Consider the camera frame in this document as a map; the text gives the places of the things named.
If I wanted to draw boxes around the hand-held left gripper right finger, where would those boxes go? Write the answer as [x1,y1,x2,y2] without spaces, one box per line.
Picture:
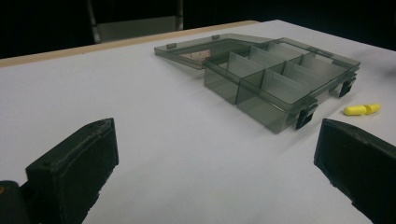
[313,118,396,224]

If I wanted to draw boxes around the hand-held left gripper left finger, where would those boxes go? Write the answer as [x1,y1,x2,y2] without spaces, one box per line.
[25,118,120,224]

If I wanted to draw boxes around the yellow capsule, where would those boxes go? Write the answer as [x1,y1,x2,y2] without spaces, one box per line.
[364,103,382,116]
[343,105,368,117]

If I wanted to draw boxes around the grey transparent compartment box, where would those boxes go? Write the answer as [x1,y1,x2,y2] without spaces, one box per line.
[153,33,361,134]

